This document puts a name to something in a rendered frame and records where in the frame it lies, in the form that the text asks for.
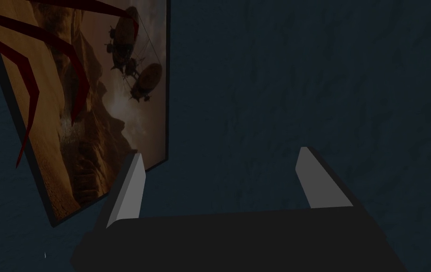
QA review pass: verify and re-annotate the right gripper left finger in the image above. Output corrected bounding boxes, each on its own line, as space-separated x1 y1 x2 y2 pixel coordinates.
95 152 147 230

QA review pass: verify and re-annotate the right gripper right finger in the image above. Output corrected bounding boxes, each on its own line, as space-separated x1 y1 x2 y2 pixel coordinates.
295 146 361 209

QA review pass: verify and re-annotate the framed airship wall picture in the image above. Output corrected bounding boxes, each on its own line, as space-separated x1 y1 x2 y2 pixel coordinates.
0 0 170 229

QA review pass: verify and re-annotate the dark red leafed plant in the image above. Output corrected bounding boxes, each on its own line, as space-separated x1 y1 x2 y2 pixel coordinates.
0 0 140 170

